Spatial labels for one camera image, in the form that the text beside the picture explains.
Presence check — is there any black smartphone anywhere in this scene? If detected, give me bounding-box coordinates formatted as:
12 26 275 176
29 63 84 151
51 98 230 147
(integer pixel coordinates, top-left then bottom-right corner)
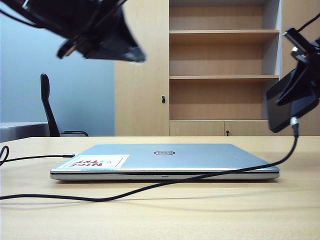
265 69 320 134

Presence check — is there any thin black camera cable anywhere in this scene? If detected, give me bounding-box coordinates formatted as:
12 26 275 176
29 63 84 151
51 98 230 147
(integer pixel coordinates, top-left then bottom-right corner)
297 16 319 32

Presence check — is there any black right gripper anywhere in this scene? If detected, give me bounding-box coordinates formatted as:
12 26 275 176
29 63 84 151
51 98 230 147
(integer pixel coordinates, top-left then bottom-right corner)
276 36 320 106

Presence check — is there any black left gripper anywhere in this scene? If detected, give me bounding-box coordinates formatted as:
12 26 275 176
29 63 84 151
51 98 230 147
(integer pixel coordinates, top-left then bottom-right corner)
22 0 147 64

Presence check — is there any light wooden shelf cabinet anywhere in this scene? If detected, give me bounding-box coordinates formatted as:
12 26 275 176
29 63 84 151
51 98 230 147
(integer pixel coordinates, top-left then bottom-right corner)
112 0 320 137

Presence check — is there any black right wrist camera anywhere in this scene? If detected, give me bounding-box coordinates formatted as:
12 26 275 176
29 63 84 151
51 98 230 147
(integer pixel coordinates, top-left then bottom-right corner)
283 27 313 51

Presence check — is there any white sticker with red letters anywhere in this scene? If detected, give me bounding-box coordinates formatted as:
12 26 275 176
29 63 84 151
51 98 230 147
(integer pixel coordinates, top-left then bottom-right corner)
61 154 130 170

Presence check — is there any black office chair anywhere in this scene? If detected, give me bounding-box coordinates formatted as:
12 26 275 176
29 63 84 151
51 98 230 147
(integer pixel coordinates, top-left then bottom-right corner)
39 73 89 138

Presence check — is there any black charging cable silver plug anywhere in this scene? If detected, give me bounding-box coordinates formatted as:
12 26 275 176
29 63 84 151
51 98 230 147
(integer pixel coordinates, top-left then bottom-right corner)
0 116 301 202

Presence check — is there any grey desk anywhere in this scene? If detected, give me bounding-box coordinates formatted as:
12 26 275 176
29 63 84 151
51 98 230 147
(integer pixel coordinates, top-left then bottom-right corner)
0 121 50 144

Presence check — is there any silver Dell laptop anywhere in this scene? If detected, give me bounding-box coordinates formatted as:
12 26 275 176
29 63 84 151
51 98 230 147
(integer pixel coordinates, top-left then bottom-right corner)
49 143 280 181

